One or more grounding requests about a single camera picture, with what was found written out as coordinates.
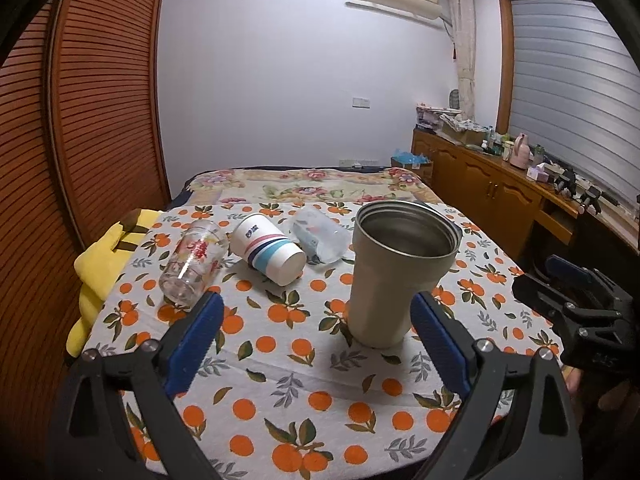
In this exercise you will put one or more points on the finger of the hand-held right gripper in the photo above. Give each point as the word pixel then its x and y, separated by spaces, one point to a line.
pixel 570 270
pixel 545 300

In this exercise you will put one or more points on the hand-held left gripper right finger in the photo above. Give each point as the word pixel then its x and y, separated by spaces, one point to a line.
pixel 441 347

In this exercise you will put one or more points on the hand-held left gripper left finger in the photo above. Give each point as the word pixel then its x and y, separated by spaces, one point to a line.
pixel 194 347

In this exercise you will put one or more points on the red print glass cup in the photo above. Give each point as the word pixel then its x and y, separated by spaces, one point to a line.
pixel 192 262

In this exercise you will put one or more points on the steel tumbler cup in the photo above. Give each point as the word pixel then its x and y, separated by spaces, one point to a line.
pixel 395 270

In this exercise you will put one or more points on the striped white paper cup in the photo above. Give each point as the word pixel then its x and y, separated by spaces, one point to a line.
pixel 267 247

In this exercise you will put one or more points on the clear plastic cup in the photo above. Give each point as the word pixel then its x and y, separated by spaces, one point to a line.
pixel 320 235

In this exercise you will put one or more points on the orange print tablecloth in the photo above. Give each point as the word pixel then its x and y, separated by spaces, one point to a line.
pixel 300 360

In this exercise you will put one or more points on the yellow plush toy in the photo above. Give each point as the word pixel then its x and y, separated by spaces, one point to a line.
pixel 100 270

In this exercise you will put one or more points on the pink kettle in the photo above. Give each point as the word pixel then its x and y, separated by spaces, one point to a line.
pixel 521 149

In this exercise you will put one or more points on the wooden sideboard cabinet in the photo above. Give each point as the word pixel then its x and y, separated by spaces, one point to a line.
pixel 480 175

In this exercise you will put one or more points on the cardboard box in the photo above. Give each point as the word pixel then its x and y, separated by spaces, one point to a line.
pixel 462 132

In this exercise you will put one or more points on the grey window blind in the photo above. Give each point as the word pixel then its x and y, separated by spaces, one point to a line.
pixel 570 95

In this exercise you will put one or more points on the blue plastic bag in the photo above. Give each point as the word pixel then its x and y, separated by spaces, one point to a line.
pixel 411 158

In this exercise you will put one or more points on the floral blanket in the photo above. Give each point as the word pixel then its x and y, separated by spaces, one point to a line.
pixel 300 185

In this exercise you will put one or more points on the stack of papers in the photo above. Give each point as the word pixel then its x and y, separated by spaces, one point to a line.
pixel 432 116

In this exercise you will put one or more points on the wooden louvred wardrobe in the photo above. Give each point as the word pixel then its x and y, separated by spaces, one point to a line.
pixel 75 135

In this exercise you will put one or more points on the cream curtain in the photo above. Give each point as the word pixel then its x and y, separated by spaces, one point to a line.
pixel 462 50

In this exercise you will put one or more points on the white wall socket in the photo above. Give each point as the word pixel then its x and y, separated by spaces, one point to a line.
pixel 358 163

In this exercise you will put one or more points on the white wall switch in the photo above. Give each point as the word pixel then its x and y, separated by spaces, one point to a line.
pixel 360 102

